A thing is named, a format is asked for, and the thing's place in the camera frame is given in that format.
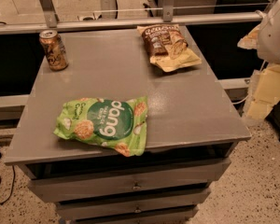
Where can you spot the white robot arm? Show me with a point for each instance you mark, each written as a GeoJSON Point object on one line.
{"type": "Point", "coordinates": [269, 36]}

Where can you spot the green rice chip bag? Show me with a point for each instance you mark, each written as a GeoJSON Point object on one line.
{"type": "Point", "coordinates": [119, 125]}

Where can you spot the brown yellow snack bag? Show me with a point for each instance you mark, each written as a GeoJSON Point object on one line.
{"type": "Point", "coordinates": [167, 48]}

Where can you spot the grey drawer cabinet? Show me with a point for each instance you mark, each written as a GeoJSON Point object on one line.
{"type": "Point", "coordinates": [190, 116]}

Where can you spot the gold soda can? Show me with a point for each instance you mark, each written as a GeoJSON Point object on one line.
{"type": "Point", "coordinates": [54, 49]}

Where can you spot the top grey drawer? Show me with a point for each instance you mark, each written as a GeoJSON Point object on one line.
{"type": "Point", "coordinates": [76, 187]}

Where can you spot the grey drawer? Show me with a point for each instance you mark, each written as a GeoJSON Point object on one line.
{"type": "Point", "coordinates": [76, 187]}
{"type": "Point", "coordinates": [136, 204]}
{"type": "Point", "coordinates": [147, 217]}

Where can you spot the bottom grey drawer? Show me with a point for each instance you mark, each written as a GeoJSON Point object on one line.
{"type": "Point", "coordinates": [147, 217]}

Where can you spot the grey metal railing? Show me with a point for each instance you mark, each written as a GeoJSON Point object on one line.
{"type": "Point", "coordinates": [52, 21]}

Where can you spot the middle grey drawer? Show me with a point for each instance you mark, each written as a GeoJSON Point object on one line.
{"type": "Point", "coordinates": [136, 204]}

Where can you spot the yellow foam block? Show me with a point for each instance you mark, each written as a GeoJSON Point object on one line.
{"type": "Point", "coordinates": [263, 92]}

